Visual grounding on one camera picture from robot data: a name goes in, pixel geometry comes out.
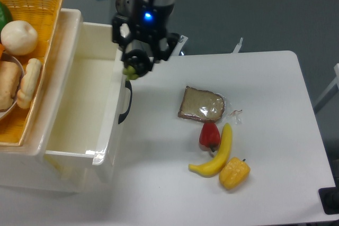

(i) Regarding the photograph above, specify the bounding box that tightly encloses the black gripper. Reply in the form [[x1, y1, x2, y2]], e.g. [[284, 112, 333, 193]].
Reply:
[[112, 0, 180, 64]]

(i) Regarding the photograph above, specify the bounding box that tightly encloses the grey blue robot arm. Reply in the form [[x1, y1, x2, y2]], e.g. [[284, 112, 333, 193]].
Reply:
[[99, 0, 179, 66]]

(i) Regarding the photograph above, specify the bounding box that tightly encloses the white open upper drawer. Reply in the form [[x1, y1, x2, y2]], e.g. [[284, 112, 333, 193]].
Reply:
[[43, 21, 133, 183]]

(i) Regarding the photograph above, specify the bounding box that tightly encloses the wrapped brown bread slice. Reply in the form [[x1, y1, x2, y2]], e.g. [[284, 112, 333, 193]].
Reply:
[[177, 86, 242, 124]]

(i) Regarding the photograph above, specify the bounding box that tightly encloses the yellow wicker basket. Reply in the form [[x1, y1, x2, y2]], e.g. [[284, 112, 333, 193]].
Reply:
[[1, 0, 63, 147]]

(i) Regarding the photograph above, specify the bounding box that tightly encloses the beige peanut-shaped bread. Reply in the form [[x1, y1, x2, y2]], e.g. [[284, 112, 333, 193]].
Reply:
[[17, 58, 42, 109]]

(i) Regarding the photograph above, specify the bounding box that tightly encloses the red bell pepper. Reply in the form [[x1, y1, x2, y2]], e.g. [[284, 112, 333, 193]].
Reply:
[[199, 122, 221, 152]]

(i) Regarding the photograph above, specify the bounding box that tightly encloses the white round onion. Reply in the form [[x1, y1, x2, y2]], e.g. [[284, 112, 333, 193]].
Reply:
[[1, 20, 38, 56]]

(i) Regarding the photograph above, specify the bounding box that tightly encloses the green vegetable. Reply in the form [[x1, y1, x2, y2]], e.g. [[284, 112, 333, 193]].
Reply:
[[0, 2, 13, 31]]

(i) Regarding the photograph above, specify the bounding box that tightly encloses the grey plate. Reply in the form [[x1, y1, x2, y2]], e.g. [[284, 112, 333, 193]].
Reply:
[[1, 52, 24, 120]]

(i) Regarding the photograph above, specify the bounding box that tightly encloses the brown bread loaf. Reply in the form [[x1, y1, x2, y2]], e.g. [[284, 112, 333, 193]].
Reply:
[[1, 61, 21, 111]]

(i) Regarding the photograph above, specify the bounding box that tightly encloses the orange carrot piece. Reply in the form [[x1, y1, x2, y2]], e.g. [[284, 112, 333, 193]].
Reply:
[[0, 44, 5, 58]]

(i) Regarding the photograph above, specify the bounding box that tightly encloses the yellow banana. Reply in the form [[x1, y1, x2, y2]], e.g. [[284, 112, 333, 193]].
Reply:
[[188, 123, 233, 177]]

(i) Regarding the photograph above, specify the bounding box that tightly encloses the yellow bell pepper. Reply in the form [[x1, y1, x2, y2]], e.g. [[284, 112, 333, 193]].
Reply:
[[219, 157, 251, 190]]

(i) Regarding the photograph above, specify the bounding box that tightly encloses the black device at table edge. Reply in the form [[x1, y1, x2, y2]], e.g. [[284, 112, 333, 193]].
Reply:
[[318, 187, 338, 215]]

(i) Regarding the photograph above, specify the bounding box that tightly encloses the white table mounting bracket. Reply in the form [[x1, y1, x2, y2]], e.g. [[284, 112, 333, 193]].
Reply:
[[170, 35, 188, 57]]

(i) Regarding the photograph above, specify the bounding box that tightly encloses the black drawer handle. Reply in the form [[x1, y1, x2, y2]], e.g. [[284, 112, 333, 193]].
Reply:
[[118, 80, 133, 124]]

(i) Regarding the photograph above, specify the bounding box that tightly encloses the white frame at right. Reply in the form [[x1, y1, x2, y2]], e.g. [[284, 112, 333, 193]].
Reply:
[[313, 64, 338, 114]]

